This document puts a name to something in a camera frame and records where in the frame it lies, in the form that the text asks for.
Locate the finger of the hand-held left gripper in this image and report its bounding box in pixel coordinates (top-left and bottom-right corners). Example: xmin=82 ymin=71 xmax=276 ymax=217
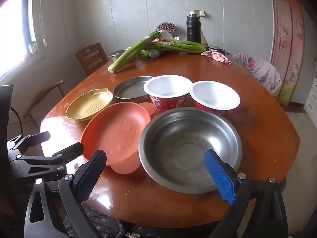
xmin=15 ymin=142 xmax=85 ymax=174
xmin=7 ymin=131 xmax=51 ymax=152

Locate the stainless steel basin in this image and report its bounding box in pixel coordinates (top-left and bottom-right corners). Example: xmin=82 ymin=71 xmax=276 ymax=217
xmin=108 ymin=50 xmax=128 ymax=63

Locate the black utensil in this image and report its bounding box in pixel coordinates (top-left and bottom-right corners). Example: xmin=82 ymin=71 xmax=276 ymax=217
xmin=205 ymin=46 xmax=227 ymax=54

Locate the black thermos bottle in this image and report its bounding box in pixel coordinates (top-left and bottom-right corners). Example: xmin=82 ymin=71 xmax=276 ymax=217
xmin=186 ymin=11 xmax=202 ymax=44

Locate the red white plastic bag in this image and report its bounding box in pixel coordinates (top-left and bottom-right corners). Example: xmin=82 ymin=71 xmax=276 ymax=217
xmin=152 ymin=31 xmax=180 ymax=42

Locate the orange plastic plate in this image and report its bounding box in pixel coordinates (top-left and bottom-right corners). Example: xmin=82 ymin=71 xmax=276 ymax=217
xmin=81 ymin=102 xmax=157 ymax=173

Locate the window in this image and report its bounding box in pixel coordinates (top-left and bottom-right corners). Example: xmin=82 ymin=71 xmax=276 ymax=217
xmin=0 ymin=0 xmax=37 ymax=81

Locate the white drawer cabinet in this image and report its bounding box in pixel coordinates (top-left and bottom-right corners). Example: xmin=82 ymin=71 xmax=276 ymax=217
xmin=303 ymin=77 xmax=317 ymax=116

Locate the wooden slat-back chair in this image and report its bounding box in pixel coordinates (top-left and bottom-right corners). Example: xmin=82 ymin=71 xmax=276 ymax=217
xmin=75 ymin=43 xmax=109 ymax=77

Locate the red paper bowl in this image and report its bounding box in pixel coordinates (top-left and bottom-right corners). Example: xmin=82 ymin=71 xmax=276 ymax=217
xmin=144 ymin=75 xmax=193 ymax=112
xmin=189 ymin=81 xmax=241 ymax=118

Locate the dried flower bouquet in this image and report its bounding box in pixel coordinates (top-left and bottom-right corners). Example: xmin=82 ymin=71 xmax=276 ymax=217
xmin=156 ymin=22 xmax=177 ymax=33

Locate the pink cloth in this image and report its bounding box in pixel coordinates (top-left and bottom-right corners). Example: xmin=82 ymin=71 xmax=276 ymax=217
xmin=201 ymin=49 xmax=232 ymax=65

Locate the pink printed garment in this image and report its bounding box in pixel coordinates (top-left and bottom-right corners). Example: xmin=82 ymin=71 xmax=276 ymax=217
xmin=235 ymin=52 xmax=283 ymax=94

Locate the yellow shell-shaped plate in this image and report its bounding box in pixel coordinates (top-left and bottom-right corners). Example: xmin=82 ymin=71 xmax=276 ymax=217
xmin=66 ymin=88 xmax=114 ymax=122

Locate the large stainless steel bowl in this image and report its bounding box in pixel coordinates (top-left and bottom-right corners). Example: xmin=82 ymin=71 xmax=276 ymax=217
xmin=139 ymin=107 xmax=242 ymax=194

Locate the pink cartoon cat wardrobe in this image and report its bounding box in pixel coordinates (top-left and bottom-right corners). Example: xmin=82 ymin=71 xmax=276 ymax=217
xmin=268 ymin=0 xmax=317 ymax=107

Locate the shallow stainless steel pan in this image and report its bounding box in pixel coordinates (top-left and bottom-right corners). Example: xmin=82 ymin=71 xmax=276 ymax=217
xmin=113 ymin=76 xmax=154 ymax=104

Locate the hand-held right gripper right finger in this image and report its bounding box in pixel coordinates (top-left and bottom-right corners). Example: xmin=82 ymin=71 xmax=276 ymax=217
xmin=203 ymin=149 xmax=289 ymax=238

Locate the celery bunch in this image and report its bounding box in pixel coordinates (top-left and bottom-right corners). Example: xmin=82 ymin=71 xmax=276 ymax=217
xmin=148 ymin=41 xmax=206 ymax=54
xmin=108 ymin=31 xmax=160 ymax=74

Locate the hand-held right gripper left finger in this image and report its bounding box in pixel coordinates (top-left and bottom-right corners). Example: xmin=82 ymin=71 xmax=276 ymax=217
xmin=23 ymin=149 xmax=107 ymax=238

